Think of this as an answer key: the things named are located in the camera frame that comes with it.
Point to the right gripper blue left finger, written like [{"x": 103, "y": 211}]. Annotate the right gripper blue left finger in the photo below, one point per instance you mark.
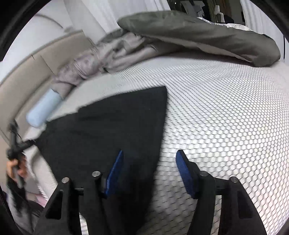
[{"x": 112, "y": 178}]

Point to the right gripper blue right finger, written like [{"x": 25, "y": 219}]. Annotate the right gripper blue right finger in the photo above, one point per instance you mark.
[{"x": 189, "y": 173}]

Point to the black pants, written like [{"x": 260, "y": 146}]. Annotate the black pants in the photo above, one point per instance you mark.
[{"x": 89, "y": 140}]

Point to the person's left hand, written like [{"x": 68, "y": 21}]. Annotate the person's left hand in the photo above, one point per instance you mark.
[{"x": 15, "y": 167}]

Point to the light blue pillow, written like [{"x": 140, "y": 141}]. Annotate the light blue pillow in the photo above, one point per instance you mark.
[{"x": 40, "y": 112}]

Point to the white honeycomb mattress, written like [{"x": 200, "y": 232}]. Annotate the white honeycomb mattress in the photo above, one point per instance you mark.
[{"x": 228, "y": 117}]

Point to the beige upholstered headboard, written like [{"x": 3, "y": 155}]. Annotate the beige upholstered headboard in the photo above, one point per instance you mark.
[{"x": 31, "y": 78}]

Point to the grey green duvet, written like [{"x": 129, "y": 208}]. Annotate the grey green duvet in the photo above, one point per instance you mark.
[{"x": 146, "y": 35}]

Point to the white patterned cloth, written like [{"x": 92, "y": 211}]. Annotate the white patterned cloth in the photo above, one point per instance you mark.
[{"x": 228, "y": 25}]

